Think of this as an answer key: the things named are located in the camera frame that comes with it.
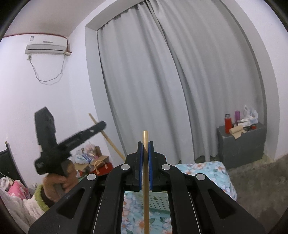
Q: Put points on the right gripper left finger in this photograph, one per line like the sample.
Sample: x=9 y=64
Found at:
x=135 y=173

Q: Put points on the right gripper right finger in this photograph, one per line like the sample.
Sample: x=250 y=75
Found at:
x=157 y=181

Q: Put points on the wooden chopstick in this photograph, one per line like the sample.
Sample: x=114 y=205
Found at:
x=145 y=183
x=108 y=139

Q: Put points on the green fleece sleeve forearm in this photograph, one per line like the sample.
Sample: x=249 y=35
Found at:
x=37 y=205

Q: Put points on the person's left hand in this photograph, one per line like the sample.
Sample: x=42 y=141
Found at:
x=49 y=183

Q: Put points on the green plastic utensil basket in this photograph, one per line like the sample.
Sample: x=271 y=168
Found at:
x=159 y=202

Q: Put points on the red gift bag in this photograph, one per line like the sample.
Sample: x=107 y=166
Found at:
x=102 y=167

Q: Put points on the bag of packaged items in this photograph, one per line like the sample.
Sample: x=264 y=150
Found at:
x=86 y=154

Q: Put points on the brown cardboard box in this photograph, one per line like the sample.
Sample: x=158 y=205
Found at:
x=84 y=169

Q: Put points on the floral blue tablecloth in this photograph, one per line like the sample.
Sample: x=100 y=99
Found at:
x=180 y=203

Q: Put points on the dark headboard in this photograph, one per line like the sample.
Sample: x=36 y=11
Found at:
x=8 y=166

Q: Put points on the pink floral bedding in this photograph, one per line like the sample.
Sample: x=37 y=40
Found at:
x=16 y=207

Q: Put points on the brown paper roll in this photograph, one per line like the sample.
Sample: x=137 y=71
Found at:
x=237 y=131

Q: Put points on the red thermos bottle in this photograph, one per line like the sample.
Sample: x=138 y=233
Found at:
x=227 y=123

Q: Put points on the dark grey cabinet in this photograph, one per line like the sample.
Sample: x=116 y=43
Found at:
x=246 y=149

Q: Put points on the purple bottle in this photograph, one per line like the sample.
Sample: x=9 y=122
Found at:
x=237 y=116

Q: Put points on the grey curtain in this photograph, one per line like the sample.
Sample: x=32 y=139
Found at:
x=175 y=68

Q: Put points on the clear plastic bag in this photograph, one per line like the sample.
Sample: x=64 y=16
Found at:
x=250 y=115

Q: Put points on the white air conditioner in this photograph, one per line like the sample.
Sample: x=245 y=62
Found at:
x=46 y=44

